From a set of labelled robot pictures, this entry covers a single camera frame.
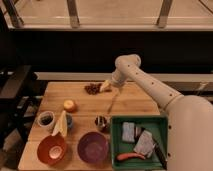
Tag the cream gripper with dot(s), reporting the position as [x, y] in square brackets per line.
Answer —
[106, 86]

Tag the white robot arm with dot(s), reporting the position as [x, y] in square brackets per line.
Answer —
[190, 137]

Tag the purple bowl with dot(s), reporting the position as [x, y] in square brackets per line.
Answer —
[93, 148]

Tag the orange bowl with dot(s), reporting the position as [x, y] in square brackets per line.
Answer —
[51, 149]

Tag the small metal cup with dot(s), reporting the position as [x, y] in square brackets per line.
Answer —
[101, 123]

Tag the orange fruit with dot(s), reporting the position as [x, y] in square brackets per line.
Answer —
[70, 106]

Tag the blue grey sponge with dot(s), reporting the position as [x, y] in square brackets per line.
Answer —
[128, 132]

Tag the green plastic tray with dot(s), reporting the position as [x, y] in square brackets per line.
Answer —
[155, 124]

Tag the white cup with dark contents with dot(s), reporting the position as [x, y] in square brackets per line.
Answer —
[46, 120]

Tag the grey crumpled cloth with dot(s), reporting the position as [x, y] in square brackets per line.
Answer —
[145, 144]

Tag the orange carrot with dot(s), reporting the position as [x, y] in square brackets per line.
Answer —
[125, 156]

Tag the dark chair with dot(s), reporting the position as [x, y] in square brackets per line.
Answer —
[14, 101]

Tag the black handled knife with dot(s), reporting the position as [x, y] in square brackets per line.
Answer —
[160, 155]

